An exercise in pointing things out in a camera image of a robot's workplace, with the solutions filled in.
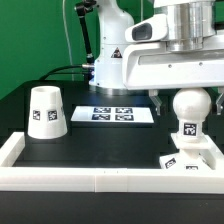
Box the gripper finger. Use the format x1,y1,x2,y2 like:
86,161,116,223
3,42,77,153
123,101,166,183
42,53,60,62
148,89,162,116
216,87,224,115

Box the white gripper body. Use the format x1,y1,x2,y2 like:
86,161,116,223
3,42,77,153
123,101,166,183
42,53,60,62
122,39,224,90

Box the white lamp bulb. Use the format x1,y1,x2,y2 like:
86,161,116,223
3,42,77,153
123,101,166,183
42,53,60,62
173,88,211,142

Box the white lamp base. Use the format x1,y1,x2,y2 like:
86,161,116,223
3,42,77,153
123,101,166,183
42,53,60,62
159,133,210,171

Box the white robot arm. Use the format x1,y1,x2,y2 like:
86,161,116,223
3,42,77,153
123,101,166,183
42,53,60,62
90,0,224,113

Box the white lamp shade cone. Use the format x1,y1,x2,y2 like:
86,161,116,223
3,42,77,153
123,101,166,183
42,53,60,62
28,86,67,139

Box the white marker tag plate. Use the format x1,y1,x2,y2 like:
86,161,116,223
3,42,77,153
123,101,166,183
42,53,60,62
71,106,154,123

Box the white U-shaped fence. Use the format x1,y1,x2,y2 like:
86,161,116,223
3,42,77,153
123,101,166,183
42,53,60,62
0,132,224,194

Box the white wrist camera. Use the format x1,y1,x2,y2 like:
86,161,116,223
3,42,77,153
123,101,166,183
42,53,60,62
125,14,168,43

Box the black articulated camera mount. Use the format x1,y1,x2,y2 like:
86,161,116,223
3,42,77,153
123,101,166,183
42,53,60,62
75,0,96,64

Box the black thick cable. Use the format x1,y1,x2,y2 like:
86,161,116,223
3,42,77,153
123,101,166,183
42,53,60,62
39,64,95,82

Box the grey thin cable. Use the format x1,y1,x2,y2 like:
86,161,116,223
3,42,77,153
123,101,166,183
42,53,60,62
61,0,76,82

